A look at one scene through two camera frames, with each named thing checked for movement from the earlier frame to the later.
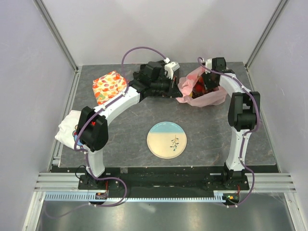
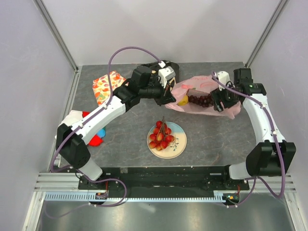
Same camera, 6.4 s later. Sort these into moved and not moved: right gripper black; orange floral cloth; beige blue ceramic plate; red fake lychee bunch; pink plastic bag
Moved: pink plastic bag; right gripper black; red fake lychee bunch
Not moved: orange floral cloth; beige blue ceramic plate
